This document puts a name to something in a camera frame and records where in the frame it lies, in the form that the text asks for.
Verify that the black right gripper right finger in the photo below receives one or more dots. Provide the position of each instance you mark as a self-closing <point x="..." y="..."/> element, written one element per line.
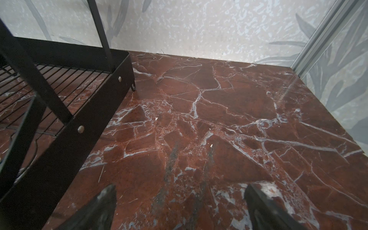
<point x="265" y="214"/>

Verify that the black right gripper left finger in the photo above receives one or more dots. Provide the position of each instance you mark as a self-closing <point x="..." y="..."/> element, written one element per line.
<point x="98" y="214"/>

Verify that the black wire dish rack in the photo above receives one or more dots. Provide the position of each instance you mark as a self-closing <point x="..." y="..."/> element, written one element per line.
<point x="51" y="143"/>

